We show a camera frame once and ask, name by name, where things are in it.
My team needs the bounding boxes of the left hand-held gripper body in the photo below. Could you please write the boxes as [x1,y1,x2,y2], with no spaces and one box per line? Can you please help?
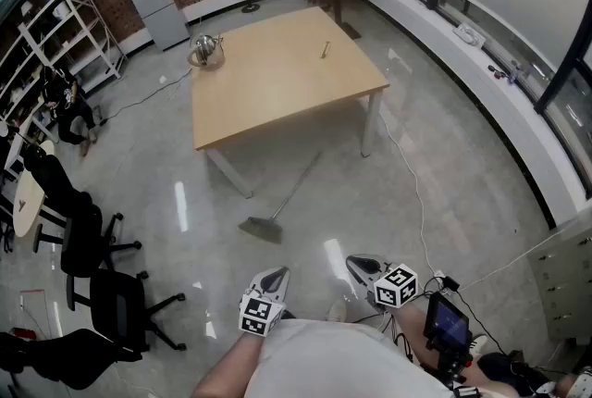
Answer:
[238,266,291,337]

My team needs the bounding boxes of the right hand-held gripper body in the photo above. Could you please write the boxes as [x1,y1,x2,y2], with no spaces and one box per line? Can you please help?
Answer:
[345,253,418,310]

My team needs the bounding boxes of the grey broom with metal handle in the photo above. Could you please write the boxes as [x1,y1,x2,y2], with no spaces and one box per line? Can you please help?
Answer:
[238,151,324,245]

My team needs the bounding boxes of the person's right forearm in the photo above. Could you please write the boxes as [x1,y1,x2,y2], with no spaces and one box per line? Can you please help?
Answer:
[392,305,446,370]

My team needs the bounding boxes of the person's left forearm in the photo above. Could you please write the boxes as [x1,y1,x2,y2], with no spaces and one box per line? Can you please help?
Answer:
[191,333,267,398]

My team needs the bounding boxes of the black monitor screen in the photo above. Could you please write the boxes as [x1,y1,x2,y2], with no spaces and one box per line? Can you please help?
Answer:
[423,292,474,388]

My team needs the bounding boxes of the person's beige right shoe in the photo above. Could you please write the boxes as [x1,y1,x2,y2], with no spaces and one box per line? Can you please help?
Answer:
[327,298,349,323]

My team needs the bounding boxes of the person's white shirt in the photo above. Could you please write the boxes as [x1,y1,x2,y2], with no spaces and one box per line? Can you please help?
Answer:
[244,317,457,398]

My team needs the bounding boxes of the grey filing cabinet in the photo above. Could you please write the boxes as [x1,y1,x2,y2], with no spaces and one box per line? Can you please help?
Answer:
[526,216,592,344]

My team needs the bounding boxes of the large wooden table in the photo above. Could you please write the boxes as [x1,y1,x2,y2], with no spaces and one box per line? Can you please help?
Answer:
[190,6,391,199]

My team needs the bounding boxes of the white windowsill power strip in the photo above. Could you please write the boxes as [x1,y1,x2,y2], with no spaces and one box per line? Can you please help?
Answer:
[451,24,487,48]

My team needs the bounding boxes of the silver metal kettle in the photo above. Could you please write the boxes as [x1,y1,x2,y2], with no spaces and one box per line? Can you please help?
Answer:
[186,32,227,71]

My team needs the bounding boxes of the grey white refrigerator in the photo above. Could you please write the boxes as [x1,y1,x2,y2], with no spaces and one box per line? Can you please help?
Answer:
[118,0,191,53]

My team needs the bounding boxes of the white metal shelf rack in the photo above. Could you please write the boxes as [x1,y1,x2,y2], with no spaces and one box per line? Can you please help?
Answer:
[0,0,127,143]

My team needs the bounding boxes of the long white floor cable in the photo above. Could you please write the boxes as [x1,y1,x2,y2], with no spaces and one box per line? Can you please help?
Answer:
[376,108,446,277]

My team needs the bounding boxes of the thin black floor cable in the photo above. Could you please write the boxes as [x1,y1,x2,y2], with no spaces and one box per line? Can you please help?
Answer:
[98,67,194,125]

